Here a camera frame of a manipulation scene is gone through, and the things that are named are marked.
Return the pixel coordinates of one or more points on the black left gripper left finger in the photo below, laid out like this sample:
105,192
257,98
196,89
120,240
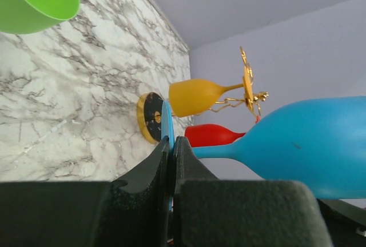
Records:
129,211

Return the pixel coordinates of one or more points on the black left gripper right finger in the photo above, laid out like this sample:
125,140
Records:
213,212

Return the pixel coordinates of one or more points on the blue plastic wine glass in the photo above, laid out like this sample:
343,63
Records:
319,142

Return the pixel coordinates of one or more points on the green plastic wine glass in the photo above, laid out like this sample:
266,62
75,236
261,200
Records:
31,16

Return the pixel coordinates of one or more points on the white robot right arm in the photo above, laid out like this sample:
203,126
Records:
348,211

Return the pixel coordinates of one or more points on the red plastic wine glass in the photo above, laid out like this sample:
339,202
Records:
210,135

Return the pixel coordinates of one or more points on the orange plastic wine glass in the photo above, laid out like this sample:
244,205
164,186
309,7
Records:
195,96

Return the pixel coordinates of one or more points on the gold wire glass rack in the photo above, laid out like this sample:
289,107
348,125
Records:
149,105

